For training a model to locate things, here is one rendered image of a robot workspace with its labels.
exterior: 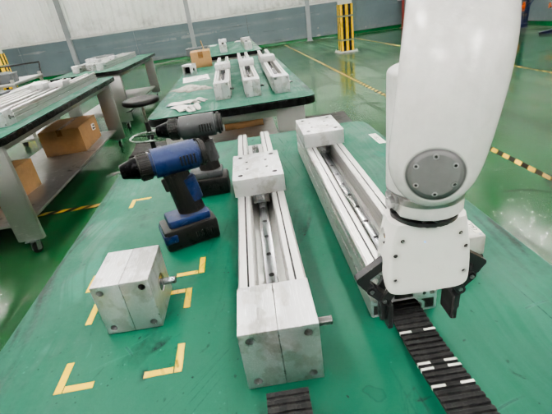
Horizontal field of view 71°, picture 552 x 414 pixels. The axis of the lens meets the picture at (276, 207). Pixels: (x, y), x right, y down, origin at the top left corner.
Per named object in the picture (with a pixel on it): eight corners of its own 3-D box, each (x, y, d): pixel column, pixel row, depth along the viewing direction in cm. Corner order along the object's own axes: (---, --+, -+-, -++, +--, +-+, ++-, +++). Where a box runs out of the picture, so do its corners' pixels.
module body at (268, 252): (312, 327, 59) (307, 282, 55) (247, 338, 58) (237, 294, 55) (271, 155, 130) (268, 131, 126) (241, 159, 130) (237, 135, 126)
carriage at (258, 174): (287, 201, 85) (283, 172, 81) (237, 209, 84) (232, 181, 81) (280, 174, 99) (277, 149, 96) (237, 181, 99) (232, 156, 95)
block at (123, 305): (178, 323, 63) (163, 277, 59) (108, 334, 63) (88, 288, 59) (185, 285, 72) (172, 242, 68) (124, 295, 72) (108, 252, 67)
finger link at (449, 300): (455, 279, 48) (450, 319, 51) (480, 275, 48) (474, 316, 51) (443, 264, 51) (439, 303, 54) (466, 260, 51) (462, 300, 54)
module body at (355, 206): (435, 307, 59) (439, 261, 55) (370, 318, 59) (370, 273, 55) (327, 146, 130) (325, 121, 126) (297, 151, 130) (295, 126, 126)
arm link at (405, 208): (397, 206, 40) (397, 232, 41) (481, 194, 40) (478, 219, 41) (372, 176, 47) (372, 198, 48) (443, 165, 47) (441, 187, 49)
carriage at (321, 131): (344, 152, 107) (343, 128, 104) (305, 158, 107) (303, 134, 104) (332, 135, 121) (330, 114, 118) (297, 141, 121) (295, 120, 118)
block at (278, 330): (342, 374, 51) (338, 319, 46) (249, 389, 50) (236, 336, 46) (328, 324, 59) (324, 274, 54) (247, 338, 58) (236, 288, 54)
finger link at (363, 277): (352, 263, 47) (360, 297, 49) (415, 246, 46) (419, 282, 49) (350, 258, 48) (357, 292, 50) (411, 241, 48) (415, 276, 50)
